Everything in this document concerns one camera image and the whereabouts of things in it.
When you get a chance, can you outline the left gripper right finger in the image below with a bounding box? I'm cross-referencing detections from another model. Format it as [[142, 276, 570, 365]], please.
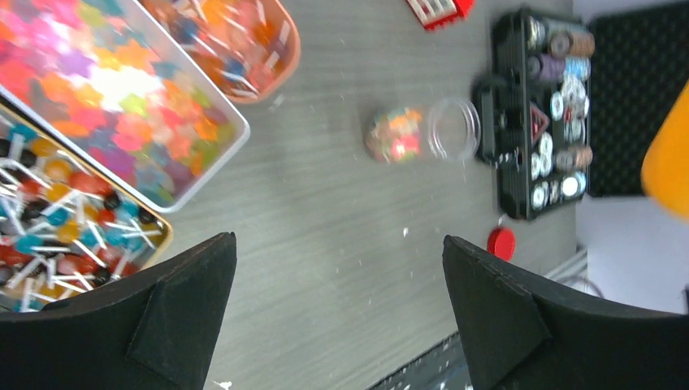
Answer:
[[442, 236, 688, 389]]

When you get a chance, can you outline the red jar lid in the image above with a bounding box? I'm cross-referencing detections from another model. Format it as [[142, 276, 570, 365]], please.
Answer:
[[487, 226, 516, 262]]

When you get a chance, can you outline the pink tray of lollipops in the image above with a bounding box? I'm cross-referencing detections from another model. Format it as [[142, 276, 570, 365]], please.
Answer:
[[142, 0, 301, 104]]

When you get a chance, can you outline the yellow tray of wrapped candies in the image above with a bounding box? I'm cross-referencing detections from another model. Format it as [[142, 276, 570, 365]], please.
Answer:
[[1, 109, 172, 312]]

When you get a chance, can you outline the black poker chip case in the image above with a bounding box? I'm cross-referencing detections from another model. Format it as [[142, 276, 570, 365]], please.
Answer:
[[474, 1, 688, 221]]

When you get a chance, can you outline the white tray of gummy candies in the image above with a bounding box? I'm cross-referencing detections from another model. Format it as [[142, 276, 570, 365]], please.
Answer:
[[1, 1, 250, 213]]

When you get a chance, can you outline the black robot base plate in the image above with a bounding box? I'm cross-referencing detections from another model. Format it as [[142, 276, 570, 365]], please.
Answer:
[[369, 331, 473, 390]]

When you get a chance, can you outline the yellow plastic scoop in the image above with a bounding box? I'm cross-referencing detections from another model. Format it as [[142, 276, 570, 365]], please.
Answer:
[[641, 86, 688, 220]]

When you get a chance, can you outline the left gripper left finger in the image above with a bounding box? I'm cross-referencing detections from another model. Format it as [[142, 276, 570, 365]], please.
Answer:
[[1, 232, 237, 389]]

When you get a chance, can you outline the clear plastic jar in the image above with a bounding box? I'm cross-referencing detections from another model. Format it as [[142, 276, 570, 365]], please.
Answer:
[[364, 97, 481, 164]]

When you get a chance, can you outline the red toy brick block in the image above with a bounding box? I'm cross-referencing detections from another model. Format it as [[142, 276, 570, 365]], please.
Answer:
[[405, 0, 475, 32]]

